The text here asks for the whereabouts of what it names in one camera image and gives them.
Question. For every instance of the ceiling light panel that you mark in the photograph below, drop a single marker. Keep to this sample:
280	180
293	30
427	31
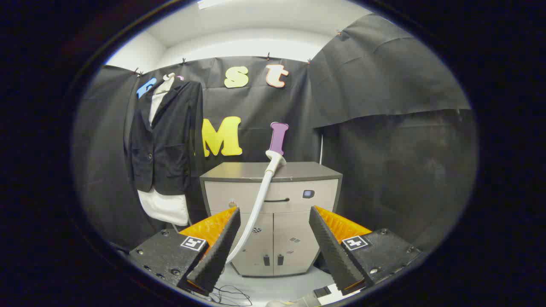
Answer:
209	3

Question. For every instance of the grey cabinet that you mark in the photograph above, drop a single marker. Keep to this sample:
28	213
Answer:
294	226

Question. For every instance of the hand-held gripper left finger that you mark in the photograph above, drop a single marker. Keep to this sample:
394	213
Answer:
217	256

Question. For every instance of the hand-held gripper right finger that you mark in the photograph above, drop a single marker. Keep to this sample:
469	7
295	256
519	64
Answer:
332	251

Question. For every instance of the white clothes hanger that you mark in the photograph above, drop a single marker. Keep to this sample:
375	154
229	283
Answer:
165	86

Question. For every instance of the white floor board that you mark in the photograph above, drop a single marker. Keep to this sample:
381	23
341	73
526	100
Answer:
330	299

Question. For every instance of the white shirt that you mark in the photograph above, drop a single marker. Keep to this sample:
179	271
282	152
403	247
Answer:
164	207

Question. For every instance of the black suit jacket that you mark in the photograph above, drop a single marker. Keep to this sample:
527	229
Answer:
166	145

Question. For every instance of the black backdrop cloth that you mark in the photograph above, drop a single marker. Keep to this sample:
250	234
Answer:
405	170

